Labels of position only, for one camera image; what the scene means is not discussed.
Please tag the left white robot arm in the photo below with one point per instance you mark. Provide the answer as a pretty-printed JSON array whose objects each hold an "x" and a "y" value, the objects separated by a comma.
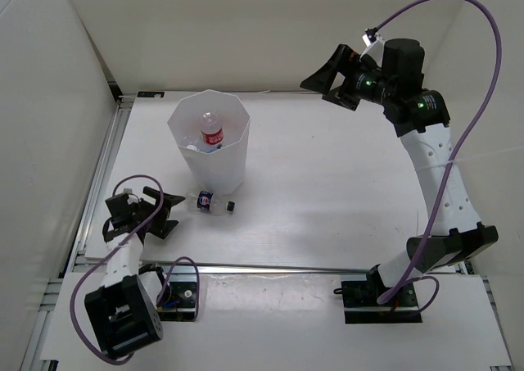
[{"x": 122, "y": 311}]

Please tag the bottle with red label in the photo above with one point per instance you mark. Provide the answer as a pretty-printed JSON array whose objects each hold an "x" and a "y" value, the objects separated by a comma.
[{"x": 211, "y": 128}]

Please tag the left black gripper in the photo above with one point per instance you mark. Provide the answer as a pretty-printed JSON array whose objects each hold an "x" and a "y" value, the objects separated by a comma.
[{"x": 159, "y": 228}]

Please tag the white octagonal plastic bin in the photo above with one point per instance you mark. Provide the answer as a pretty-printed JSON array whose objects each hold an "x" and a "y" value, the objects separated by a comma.
[{"x": 222, "y": 171}]

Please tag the bottle with dark blue label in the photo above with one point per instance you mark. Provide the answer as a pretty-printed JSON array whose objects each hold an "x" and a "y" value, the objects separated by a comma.
[{"x": 209, "y": 203}]

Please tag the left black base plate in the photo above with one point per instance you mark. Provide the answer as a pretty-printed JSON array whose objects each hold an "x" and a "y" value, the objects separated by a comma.
[{"x": 180, "y": 300}]

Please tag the metal rail bar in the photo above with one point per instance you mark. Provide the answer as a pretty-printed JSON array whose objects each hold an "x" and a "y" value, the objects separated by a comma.
[{"x": 206, "y": 268}]

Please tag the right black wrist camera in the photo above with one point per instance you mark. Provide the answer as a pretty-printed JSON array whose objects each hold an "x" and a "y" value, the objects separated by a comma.
[{"x": 373, "y": 41}]

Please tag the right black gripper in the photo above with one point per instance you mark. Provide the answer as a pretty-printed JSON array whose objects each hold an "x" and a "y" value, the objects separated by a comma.
[{"x": 322, "y": 79}]

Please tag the blue label water bottle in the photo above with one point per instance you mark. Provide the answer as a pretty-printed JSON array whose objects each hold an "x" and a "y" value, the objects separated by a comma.
[
  {"x": 207, "y": 148},
  {"x": 193, "y": 142}
]

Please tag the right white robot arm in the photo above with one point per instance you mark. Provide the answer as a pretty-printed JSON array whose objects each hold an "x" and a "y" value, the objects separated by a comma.
[{"x": 390, "y": 74}]

